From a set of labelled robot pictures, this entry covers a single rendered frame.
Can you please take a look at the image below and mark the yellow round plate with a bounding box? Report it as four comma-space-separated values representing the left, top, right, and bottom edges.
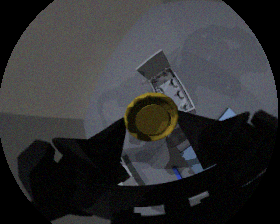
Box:
124, 92, 179, 142

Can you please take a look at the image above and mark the light blue flat square mat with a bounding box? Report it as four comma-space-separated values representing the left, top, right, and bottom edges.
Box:
180, 108, 235, 173

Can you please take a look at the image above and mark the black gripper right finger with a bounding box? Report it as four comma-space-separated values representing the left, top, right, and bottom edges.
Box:
177, 111, 250, 169

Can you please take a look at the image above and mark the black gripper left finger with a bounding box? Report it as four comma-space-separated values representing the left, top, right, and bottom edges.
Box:
51, 118, 126, 184

